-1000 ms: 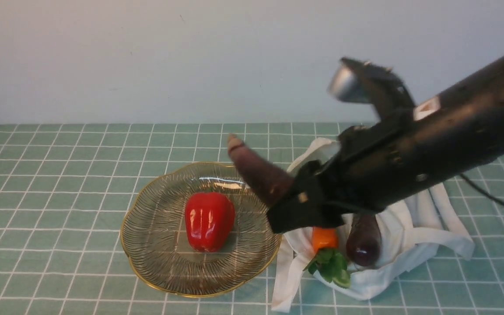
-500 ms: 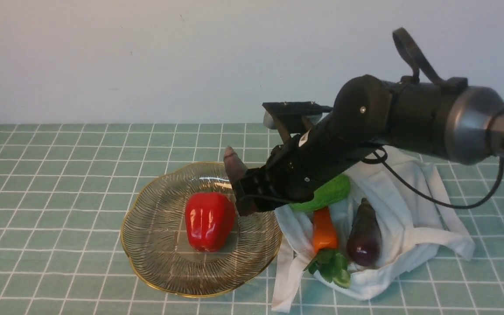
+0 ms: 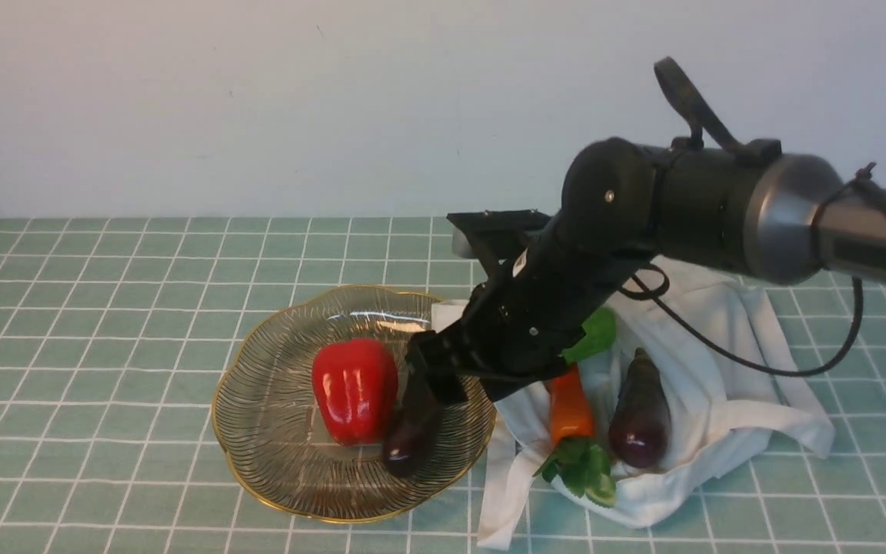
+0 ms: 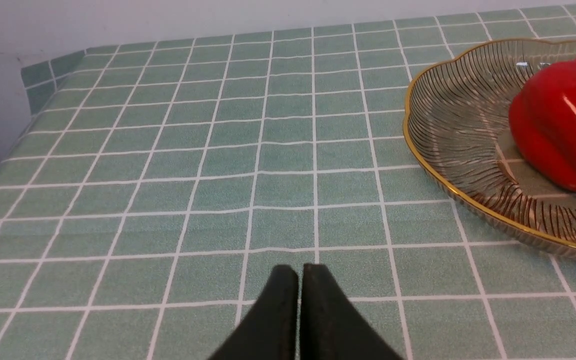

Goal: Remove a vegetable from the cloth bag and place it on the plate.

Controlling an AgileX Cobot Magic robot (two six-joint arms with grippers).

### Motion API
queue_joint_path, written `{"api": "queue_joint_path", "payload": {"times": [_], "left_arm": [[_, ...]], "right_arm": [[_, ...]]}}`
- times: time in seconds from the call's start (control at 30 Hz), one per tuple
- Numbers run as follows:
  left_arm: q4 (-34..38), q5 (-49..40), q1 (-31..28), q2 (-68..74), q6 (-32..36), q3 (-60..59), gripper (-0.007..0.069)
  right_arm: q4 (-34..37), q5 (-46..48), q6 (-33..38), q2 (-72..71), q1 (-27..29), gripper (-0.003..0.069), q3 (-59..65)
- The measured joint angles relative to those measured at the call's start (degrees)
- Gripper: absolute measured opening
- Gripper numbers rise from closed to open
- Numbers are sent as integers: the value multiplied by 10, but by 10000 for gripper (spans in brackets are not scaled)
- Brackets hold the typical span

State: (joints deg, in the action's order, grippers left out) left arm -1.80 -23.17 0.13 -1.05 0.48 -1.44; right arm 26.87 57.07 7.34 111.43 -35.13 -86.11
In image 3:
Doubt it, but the orange carrot with greens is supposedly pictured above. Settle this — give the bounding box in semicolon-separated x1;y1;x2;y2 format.
537;362;616;509

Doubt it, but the green cucumber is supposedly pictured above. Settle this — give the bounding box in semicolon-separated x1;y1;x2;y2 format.
561;306;618;365

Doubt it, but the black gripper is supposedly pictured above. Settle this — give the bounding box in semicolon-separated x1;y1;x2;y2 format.
398;214;655;448

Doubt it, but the white cloth bag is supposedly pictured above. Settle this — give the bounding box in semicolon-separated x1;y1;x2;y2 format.
428;256;838;551

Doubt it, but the black cable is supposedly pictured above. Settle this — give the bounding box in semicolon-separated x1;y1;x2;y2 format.
618;162;886;378

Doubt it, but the ribbed glass plate gold rim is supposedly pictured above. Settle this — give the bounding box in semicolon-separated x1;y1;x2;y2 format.
211;285;496;525

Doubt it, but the red bell pepper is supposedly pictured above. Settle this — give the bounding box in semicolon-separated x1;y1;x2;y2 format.
311;338;398;448

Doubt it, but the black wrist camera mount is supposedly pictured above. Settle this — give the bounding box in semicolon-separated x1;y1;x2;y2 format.
446;209;551;277

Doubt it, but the dark purple eggplant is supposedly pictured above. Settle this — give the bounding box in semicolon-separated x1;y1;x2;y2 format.
381;412;441;479
608;348;671;469

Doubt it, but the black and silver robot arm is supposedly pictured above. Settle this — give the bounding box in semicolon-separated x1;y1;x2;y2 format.
400;138;886;437

